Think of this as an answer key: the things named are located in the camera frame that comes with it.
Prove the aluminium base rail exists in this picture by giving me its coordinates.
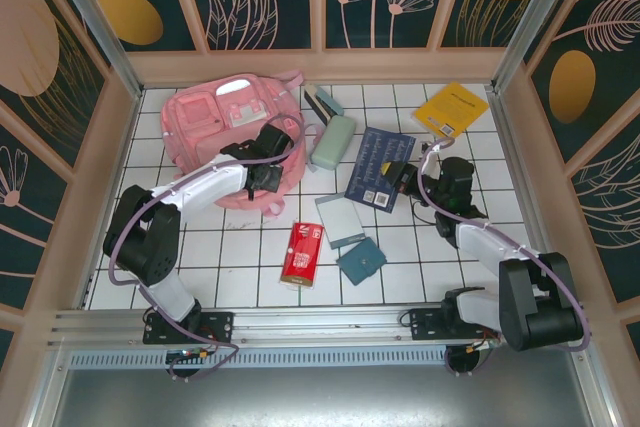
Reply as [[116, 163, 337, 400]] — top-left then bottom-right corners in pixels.
[[47, 301, 596, 348]]

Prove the grey metal sheet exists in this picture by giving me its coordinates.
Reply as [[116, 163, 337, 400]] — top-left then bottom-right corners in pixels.
[[29, 366, 619, 427]]

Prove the slotted grey cable duct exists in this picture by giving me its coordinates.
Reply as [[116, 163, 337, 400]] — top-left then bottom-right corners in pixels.
[[64, 349, 451, 371]]

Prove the grey notebook with teal band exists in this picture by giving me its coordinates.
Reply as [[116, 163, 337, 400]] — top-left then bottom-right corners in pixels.
[[314, 195, 364, 249]]

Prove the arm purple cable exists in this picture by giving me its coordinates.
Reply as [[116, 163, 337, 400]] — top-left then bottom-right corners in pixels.
[[417, 136, 591, 352], [108, 114, 307, 382]]

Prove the aluminium corner post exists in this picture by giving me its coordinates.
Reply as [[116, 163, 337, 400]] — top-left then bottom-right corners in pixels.
[[39, 0, 146, 101], [489, 0, 599, 93]]

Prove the red packet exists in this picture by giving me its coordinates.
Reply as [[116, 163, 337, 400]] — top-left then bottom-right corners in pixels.
[[278, 220, 325, 292]]

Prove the large dark blue book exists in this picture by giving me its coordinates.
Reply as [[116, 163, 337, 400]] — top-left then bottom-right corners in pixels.
[[343, 126, 417, 212]]

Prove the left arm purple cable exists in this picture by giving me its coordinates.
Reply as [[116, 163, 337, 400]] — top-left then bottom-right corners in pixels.
[[108, 114, 307, 382]]

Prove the yellow book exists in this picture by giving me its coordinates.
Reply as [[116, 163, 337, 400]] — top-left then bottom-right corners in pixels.
[[410, 80, 490, 139]]

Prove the blue grey stapler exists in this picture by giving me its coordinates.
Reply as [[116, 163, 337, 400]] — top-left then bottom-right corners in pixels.
[[302, 82, 345, 123]]

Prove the pale green pencil case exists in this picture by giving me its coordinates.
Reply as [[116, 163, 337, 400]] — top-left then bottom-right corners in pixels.
[[309, 115, 357, 172]]

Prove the aluminium side rail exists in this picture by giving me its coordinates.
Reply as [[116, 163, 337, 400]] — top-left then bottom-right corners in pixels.
[[74, 88, 145, 311], [487, 86, 569, 304]]

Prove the pink backpack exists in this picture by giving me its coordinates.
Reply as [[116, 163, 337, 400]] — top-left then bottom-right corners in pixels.
[[159, 69, 326, 221]]

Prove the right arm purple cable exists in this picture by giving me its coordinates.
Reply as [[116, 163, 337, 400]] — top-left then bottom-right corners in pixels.
[[417, 136, 591, 352]]

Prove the teal snap wallet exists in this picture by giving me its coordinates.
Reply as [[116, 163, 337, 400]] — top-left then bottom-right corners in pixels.
[[335, 238, 387, 286]]

